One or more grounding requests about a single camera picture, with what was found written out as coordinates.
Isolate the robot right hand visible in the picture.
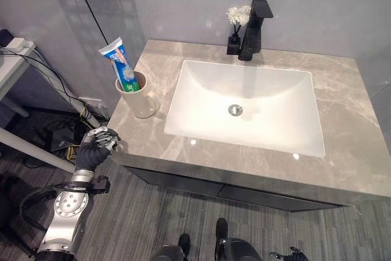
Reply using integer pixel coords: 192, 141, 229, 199
269, 246, 310, 261

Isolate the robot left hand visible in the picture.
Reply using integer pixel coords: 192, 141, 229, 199
75, 127, 121, 173

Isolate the blue white toothpaste tube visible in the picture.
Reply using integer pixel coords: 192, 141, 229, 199
98, 37, 142, 94

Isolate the beige ceramic cup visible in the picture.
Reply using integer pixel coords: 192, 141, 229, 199
114, 70, 159, 119

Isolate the white rectangular sink basin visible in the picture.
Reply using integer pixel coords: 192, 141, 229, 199
164, 59, 326, 158

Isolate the black box on floor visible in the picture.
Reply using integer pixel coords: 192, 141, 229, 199
50, 128, 82, 153

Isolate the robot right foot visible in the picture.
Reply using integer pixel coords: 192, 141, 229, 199
215, 218, 229, 243

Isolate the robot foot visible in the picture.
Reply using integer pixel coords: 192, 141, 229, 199
215, 218, 229, 243
178, 233, 191, 259

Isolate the white table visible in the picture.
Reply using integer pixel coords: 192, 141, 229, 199
0, 47, 99, 174

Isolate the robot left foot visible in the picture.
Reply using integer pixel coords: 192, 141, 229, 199
178, 233, 191, 259

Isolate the grey marble vanity cabinet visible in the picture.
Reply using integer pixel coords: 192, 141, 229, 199
105, 40, 391, 212

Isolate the white power adapter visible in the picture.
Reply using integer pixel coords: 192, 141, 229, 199
6, 37, 34, 51

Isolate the black monitor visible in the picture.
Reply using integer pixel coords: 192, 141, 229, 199
0, 29, 13, 48

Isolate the black reed diffuser bottle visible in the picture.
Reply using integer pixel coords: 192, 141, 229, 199
226, 24, 242, 56

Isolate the white flower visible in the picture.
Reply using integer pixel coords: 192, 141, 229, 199
226, 7, 242, 25
238, 5, 252, 26

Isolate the black faucet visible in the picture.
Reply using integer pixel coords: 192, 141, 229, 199
238, 0, 274, 62

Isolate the yellow cable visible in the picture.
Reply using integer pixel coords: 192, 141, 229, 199
65, 108, 92, 161

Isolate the black table cable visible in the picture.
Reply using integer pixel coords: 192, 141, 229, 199
0, 47, 109, 127

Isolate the black hanging cable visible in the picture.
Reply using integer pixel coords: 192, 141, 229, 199
82, 0, 109, 46

